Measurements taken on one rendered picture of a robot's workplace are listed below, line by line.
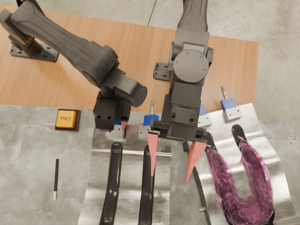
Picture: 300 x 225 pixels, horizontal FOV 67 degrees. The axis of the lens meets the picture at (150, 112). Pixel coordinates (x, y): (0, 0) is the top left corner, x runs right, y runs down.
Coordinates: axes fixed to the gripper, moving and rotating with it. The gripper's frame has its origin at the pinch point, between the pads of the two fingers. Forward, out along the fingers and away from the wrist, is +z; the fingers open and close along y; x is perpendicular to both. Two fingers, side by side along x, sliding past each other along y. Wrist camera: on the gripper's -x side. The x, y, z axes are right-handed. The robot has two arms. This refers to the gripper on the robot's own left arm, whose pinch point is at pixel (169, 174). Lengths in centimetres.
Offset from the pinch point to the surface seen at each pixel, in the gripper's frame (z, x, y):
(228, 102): -26.4, 33.3, 18.2
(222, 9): -136, 125, 29
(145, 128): -11.4, 27.1, -8.1
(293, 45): -111, 124, 88
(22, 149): 2, 39, -52
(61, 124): -9, 36, -39
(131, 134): -9.1, 30.5, -12.8
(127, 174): 3.6, 30.6, -11.5
